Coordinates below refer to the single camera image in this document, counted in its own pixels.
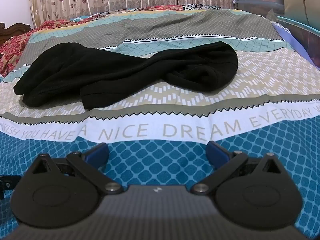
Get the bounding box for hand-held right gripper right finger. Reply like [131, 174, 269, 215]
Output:
[191, 141, 287, 195]

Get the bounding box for patterned teal grey bedsheet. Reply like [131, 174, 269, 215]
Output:
[0, 4, 320, 240]

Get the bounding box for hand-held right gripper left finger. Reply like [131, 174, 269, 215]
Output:
[31, 142, 122, 195]

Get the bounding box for carved wooden headboard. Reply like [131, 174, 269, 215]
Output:
[0, 22, 32, 47]

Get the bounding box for lavender bed sheet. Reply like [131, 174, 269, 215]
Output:
[272, 22, 320, 69]

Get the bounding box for beige cloth on box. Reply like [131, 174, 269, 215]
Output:
[284, 0, 320, 32]

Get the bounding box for black pants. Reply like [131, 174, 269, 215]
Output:
[14, 42, 238, 110]

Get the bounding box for black white patterned cloth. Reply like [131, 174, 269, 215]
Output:
[182, 3, 233, 12]

